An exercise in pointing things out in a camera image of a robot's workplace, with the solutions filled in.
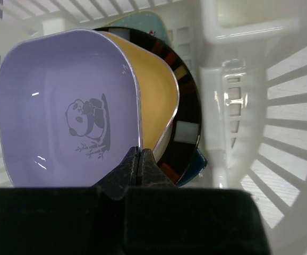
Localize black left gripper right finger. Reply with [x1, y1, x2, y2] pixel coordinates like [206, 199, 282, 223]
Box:
[124, 149, 271, 254]

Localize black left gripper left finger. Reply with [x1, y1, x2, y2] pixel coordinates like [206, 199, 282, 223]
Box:
[0, 147, 140, 254]

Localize dark blue shell plate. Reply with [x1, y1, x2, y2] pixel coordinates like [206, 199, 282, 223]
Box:
[176, 149, 207, 186]

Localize round black rimmed plate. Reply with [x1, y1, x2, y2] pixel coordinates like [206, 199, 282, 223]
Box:
[97, 27, 202, 186]

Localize purple square panda dish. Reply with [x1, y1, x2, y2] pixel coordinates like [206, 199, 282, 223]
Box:
[0, 29, 142, 188]

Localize yellow square dish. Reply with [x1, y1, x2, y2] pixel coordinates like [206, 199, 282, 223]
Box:
[103, 31, 180, 162]

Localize white plastic dish bin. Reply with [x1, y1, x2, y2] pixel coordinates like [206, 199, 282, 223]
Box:
[0, 1, 307, 254]

